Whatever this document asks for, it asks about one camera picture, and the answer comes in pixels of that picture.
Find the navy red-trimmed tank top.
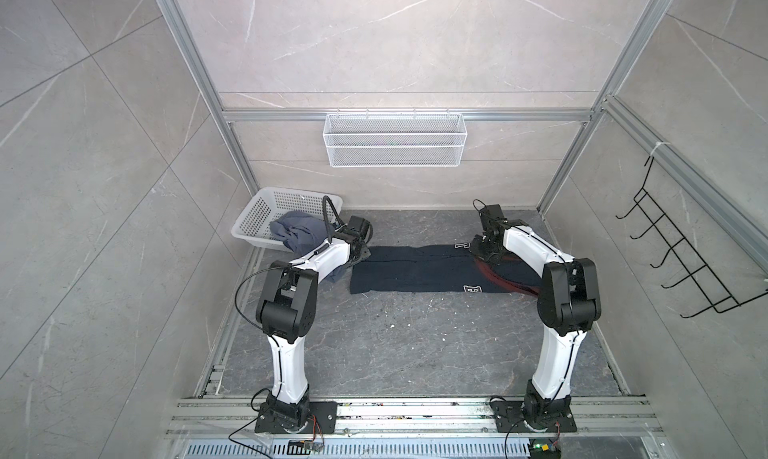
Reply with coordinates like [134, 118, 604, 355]
[350, 243, 541, 297]

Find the grey-blue tank top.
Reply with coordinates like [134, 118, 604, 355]
[263, 212, 350, 283]

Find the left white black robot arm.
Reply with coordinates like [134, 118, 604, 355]
[255, 216, 373, 433]

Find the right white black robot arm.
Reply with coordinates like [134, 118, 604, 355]
[469, 223, 601, 432]

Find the white plastic laundry basket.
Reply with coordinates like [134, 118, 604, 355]
[230, 187, 343, 251]

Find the left black corrugated cable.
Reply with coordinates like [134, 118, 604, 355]
[321, 194, 346, 244]

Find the white wire mesh shelf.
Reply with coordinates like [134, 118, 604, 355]
[323, 112, 468, 168]

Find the aluminium frame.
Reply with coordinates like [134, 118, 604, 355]
[156, 0, 767, 269]

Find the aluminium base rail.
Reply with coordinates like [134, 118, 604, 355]
[158, 396, 676, 458]

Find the black wire hook rack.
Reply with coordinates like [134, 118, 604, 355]
[615, 157, 767, 319]

